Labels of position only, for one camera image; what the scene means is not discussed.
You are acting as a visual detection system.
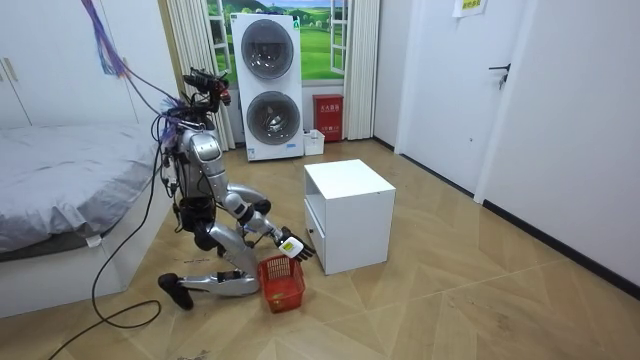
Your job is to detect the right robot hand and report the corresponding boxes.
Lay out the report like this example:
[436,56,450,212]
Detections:
[274,225,317,264]

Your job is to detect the red plastic basket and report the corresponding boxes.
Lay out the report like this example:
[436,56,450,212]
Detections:
[256,254,307,315]

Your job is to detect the robot legs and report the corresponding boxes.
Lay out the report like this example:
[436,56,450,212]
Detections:
[157,182,274,312]

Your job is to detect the white bedside cabinet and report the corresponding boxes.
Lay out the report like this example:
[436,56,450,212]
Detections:
[303,158,397,277]

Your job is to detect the small white bin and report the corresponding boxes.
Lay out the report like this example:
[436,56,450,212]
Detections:
[302,128,327,157]

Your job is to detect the robot body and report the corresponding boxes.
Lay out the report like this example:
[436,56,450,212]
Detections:
[159,67,234,251]

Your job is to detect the red fire extinguisher box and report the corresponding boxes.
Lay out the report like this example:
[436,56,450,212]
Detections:
[312,93,346,144]

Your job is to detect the white washing machine tower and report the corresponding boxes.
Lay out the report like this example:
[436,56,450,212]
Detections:
[230,12,306,163]

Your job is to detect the white pleated curtain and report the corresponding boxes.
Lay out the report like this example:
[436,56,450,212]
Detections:
[164,0,237,152]
[342,0,382,142]

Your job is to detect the green landscape window poster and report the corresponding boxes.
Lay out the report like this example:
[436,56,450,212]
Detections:
[205,0,351,83]

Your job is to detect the white room door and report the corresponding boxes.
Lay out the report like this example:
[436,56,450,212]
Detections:
[393,0,539,204]

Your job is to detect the grey bed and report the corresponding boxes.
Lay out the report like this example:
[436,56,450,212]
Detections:
[0,121,175,320]

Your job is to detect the white paper notice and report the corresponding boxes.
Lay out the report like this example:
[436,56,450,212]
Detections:
[451,0,488,20]

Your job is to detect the white wardrobe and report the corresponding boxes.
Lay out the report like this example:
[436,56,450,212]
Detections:
[0,0,177,131]

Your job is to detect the black floor cable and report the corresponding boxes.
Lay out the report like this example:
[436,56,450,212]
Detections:
[46,144,164,360]

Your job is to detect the black door handle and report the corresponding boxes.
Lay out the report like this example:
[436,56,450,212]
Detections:
[487,62,513,92]

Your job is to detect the cable bundle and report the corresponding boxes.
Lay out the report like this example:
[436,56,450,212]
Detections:
[79,0,190,132]

